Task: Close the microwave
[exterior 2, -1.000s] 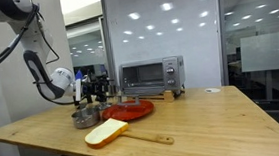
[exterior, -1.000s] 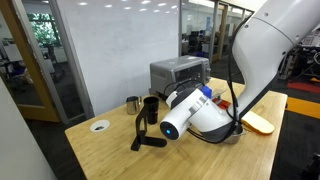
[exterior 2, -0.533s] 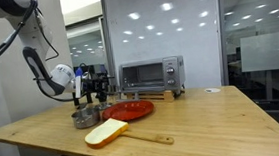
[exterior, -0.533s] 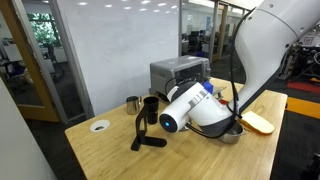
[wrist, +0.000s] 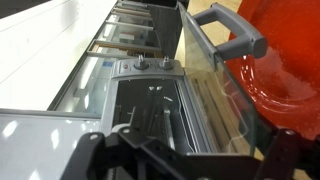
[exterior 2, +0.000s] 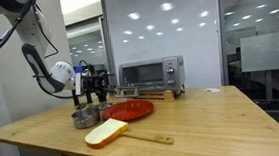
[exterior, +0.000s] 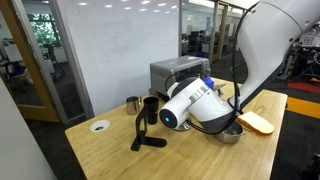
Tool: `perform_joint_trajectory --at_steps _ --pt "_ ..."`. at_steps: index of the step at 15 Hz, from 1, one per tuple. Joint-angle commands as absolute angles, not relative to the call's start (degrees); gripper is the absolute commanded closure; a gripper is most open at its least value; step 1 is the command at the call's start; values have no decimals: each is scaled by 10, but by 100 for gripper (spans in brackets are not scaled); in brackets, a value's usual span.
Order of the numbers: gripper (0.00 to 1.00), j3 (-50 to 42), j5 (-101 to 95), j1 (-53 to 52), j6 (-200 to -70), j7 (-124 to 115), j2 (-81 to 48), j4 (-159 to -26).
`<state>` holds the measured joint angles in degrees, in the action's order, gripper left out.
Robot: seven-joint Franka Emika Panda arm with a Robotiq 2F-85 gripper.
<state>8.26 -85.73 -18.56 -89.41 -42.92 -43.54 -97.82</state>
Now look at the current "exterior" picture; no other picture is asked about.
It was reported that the white table cable grommet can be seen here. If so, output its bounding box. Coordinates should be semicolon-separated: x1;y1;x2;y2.
89;119;111;134

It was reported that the black cup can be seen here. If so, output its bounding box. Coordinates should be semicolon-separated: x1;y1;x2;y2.
143;96;160;126

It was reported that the small steel cup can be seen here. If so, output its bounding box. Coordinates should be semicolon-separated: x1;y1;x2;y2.
125;96;143;116

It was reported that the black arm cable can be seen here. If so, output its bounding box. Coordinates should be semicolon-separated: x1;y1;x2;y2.
164;1;262;136

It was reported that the silver toaster oven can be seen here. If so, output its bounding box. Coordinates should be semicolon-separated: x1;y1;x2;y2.
148;55;212;101

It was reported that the black cup stand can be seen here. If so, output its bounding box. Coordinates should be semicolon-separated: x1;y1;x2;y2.
130;105;168;153

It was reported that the black equipment rack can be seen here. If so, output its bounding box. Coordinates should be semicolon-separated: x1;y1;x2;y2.
276;41;303;81

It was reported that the wooden door frame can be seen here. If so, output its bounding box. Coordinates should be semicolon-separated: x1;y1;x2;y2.
0;0;62;123

